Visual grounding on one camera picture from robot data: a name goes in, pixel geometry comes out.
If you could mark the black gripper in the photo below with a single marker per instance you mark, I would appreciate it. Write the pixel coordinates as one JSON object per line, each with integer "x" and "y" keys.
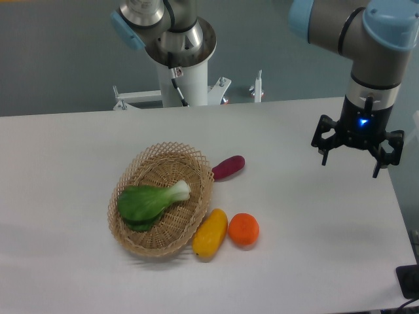
{"x": 360, "y": 129}

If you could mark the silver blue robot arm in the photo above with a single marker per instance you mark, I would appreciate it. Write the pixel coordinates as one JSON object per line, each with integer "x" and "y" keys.
{"x": 377, "y": 36}

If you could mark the purple sweet potato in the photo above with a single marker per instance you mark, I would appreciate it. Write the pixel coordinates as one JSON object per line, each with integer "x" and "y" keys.
{"x": 228, "y": 167}

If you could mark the black device at edge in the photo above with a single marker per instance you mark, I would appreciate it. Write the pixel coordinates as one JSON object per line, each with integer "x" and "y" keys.
{"x": 408, "y": 280}

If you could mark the orange fruit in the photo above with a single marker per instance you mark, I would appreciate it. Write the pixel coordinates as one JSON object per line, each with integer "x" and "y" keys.
{"x": 243, "y": 229}

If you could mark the yellow mango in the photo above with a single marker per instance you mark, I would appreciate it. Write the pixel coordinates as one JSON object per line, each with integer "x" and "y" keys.
{"x": 210, "y": 235}

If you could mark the woven wicker basket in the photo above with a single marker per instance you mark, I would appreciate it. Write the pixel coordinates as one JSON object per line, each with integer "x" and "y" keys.
{"x": 162, "y": 165}

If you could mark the green bok choy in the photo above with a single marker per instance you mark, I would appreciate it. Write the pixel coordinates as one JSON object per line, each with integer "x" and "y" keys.
{"x": 142, "y": 206}

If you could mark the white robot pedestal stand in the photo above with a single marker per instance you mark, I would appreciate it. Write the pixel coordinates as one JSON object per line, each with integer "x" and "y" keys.
{"x": 181, "y": 61}

